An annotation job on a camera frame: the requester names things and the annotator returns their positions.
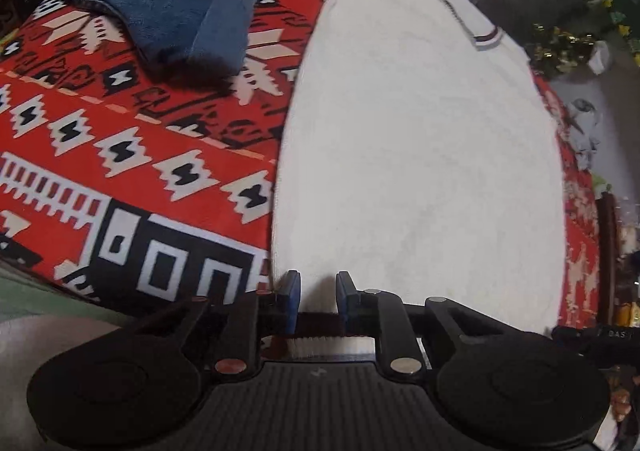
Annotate white knit v-neck sweater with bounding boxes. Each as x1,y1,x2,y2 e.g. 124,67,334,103
271,0,565,333

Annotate person right hand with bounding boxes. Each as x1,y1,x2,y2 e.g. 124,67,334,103
608,367,636,424

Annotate dark wooden side table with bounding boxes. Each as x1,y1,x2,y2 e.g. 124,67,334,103
596,192,620,325

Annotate red patterned christmas blanket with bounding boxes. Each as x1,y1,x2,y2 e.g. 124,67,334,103
0,0,601,332

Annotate grey crumpled garment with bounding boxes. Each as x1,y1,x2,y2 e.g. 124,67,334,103
567,99,601,170

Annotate small decorated christmas tree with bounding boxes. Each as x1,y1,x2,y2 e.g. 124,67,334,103
525,24,597,79

